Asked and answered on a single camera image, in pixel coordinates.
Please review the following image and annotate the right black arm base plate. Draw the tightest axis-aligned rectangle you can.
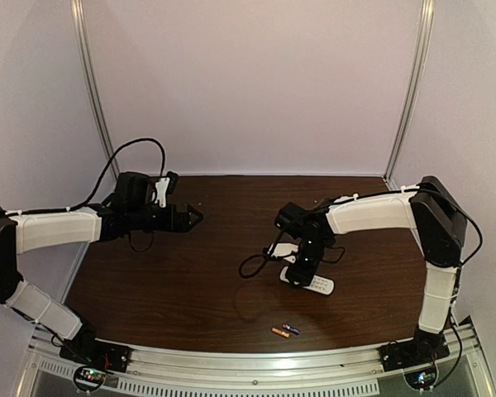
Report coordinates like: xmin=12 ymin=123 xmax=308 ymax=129
xmin=379 ymin=336 xmax=450 ymax=372

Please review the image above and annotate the orange AA battery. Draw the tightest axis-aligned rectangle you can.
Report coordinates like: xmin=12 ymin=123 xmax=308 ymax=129
xmin=271 ymin=328 xmax=290 ymax=338

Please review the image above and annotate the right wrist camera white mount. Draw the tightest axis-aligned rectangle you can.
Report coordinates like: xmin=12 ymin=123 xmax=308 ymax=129
xmin=263 ymin=242 xmax=298 ymax=263

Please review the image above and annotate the left black camera cable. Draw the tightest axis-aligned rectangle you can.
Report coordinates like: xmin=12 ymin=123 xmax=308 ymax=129
xmin=64 ymin=138 xmax=167 ymax=212

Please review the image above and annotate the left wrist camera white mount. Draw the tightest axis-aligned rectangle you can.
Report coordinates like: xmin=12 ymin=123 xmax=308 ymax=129
xmin=151 ymin=171 xmax=179 ymax=208

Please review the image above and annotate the left controller board with LEDs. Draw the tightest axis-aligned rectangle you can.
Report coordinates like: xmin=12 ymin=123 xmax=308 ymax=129
xmin=72 ymin=366 xmax=107 ymax=392

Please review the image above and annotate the aluminium frame post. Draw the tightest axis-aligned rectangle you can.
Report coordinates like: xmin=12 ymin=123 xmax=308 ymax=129
xmin=384 ymin=0 xmax=435 ymax=188
xmin=70 ymin=0 xmax=115 ymax=160

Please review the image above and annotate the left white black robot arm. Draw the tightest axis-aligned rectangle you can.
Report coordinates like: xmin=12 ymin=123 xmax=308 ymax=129
xmin=0 ymin=172 xmax=203 ymax=363

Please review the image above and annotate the curved aluminium front rail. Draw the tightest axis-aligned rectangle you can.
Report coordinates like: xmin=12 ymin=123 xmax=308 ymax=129
xmin=24 ymin=326 xmax=484 ymax=384

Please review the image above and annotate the white remote control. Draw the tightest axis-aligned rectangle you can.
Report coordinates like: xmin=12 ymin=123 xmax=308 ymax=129
xmin=279 ymin=266 xmax=335 ymax=296

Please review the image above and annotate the right aluminium frame post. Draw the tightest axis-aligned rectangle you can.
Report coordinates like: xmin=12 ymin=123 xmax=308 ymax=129
xmin=384 ymin=0 xmax=435 ymax=188

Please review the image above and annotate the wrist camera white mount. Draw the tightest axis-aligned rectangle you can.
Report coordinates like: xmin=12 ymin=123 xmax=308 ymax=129
xmin=151 ymin=171 xmax=179 ymax=208
xmin=263 ymin=242 xmax=298 ymax=263

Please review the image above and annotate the left aluminium frame post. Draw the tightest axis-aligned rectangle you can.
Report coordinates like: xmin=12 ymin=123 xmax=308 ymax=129
xmin=70 ymin=0 xmax=115 ymax=160

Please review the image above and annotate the controller board with leds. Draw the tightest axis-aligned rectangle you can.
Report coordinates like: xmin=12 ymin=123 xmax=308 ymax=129
xmin=72 ymin=366 xmax=107 ymax=392
xmin=403 ymin=366 xmax=438 ymax=391

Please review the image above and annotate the white slotted cable duct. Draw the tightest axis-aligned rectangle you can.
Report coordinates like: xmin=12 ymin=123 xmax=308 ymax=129
xmin=13 ymin=357 xmax=380 ymax=396

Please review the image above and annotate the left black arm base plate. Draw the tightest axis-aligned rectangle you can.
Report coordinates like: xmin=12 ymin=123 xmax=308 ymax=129
xmin=59 ymin=339 xmax=131 ymax=373

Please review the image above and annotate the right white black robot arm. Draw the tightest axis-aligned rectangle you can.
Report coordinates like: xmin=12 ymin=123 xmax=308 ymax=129
xmin=265 ymin=176 xmax=467 ymax=357

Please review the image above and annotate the right controller board with LEDs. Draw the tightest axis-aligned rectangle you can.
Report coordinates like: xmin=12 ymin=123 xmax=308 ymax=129
xmin=403 ymin=366 xmax=438 ymax=391

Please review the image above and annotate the purple AA battery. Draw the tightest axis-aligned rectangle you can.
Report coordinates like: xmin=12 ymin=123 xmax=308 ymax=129
xmin=282 ymin=323 xmax=300 ymax=335

